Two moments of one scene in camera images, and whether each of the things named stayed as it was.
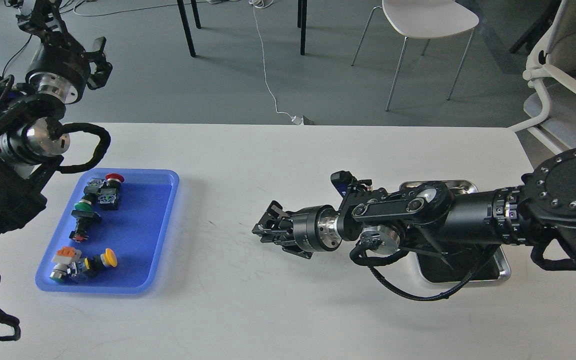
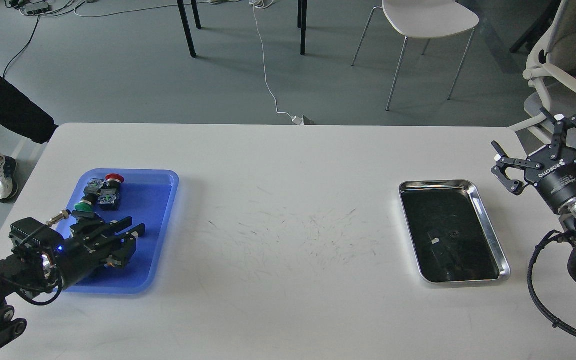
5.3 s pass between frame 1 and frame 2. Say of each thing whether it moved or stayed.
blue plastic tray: stayed
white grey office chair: stayed
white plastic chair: stayed
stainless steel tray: stayed
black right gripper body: moved
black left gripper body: moved
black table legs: stayed
